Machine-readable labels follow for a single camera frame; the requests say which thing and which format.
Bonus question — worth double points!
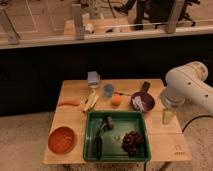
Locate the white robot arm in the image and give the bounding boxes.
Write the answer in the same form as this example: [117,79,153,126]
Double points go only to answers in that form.
[160,61,213,124]

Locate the green plastic tray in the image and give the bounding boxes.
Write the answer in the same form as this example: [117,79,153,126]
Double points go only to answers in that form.
[83,111,151,162]

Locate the purple bowl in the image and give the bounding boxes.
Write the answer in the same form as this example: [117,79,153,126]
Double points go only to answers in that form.
[130,92,155,113]

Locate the wooden table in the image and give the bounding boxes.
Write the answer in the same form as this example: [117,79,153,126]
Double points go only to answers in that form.
[43,79,191,165]

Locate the white item in bowl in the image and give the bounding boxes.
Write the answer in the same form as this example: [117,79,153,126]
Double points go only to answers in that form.
[133,96,144,111]

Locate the dark grape bunch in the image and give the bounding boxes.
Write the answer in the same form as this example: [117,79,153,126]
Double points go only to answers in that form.
[122,131,144,157]

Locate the orange fruit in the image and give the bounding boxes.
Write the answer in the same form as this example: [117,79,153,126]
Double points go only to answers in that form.
[111,94,122,106]

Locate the blue plastic cup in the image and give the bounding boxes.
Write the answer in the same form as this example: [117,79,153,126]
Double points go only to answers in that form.
[104,84,114,98]

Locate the peeled banana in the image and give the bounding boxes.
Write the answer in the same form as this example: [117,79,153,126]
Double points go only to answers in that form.
[83,90,99,113]

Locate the small blue white carton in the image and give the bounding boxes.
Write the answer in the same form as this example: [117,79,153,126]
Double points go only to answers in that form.
[87,71,100,88]

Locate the orange carrot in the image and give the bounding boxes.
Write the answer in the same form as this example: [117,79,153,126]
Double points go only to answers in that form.
[57,100,80,106]

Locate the orange plastic bowl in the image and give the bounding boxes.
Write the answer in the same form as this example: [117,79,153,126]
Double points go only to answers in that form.
[48,127,76,155]

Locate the black cable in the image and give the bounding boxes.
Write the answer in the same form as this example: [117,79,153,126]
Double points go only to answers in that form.
[181,115,213,133]

